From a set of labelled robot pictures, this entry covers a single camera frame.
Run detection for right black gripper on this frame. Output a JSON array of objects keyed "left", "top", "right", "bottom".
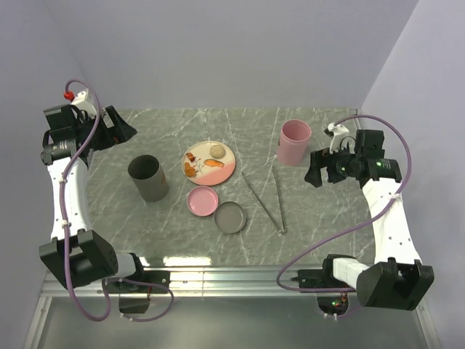
[{"left": 304, "top": 142, "right": 360, "bottom": 188}]

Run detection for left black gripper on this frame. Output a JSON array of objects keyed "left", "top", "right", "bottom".
[{"left": 75, "top": 105, "right": 136, "bottom": 151}]

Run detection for fried chicken piece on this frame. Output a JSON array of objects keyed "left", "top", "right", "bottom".
[{"left": 184, "top": 162, "right": 197, "bottom": 177}]

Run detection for metal tongs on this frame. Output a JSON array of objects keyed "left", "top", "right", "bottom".
[{"left": 241, "top": 170, "right": 288, "bottom": 236}]

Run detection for salmon slice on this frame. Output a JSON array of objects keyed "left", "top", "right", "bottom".
[{"left": 203, "top": 159, "right": 225, "bottom": 168}]

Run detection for steamed bun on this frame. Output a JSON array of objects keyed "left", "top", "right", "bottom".
[{"left": 209, "top": 144, "right": 226, "bottom": 159}]

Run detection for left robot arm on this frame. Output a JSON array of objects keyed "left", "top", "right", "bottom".
[{"left": 39, "top": 104, "right": 147, "bottom": 292}]

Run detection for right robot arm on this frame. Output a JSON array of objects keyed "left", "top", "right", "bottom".
[{"left": 304, "top": 130, "right": 434, "bottom": 310}]

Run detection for pink cylindrical container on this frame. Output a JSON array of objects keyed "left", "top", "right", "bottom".
[{"left": 276, "top": 119, "right": 312, "bottom": 166}]

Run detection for grey cylindrical container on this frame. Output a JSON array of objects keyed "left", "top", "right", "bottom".
[{"left": 128, "top": 155, "right": 169, "bottom": 202}]

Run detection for pink and cream plate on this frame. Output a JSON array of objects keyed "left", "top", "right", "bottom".
[{"left": 181, "top": 141, "right": 236, "bottom": 186}]

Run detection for pink round lid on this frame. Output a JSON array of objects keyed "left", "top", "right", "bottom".
[{"left": 187, "top": 186, "right": 219, "bottom": 217}]

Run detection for grey round lid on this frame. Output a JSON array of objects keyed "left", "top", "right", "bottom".
[{"left": 214, "top": 201, "right": 246, "bottom": 234}]

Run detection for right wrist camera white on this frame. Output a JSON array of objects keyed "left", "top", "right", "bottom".
[{"left": 324, "top": 123, "right": 349, "bottom": 154}]

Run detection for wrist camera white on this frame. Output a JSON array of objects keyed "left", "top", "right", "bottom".
[
  {"left": 324, "top": 123, "right": 349, "bottom": 154},
  {"left": 64, "top": 89, "right": 97, "bottom": 117}
]

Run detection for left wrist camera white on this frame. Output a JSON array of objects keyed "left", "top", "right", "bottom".
[{"left": 64, "top": 89, "right": 97, "bottom": 117}]

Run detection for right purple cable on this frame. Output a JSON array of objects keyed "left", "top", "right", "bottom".
[{"left": 276, "top": 114, "right": 413, "bottom": 320}]

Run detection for purple cable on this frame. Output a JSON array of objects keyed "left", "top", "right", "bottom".
[
  {"left": 60, "top": 79, "right": 174, "bottom": 323},
  {"left": 276, "top": 114, "right": 413, "bottom": 320}
]

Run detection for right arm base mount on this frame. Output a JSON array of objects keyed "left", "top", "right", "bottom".
[{"left": 290, "top": 268, "right": 360, "bottom": 316}]

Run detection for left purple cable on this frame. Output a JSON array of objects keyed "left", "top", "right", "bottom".
[{"left": 60, "top": 79, "right": 174, "bottom": 323}]

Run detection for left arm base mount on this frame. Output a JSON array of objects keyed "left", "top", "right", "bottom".
[{"left": 105, "top": 270, "right": 174, "bottom": 323}]

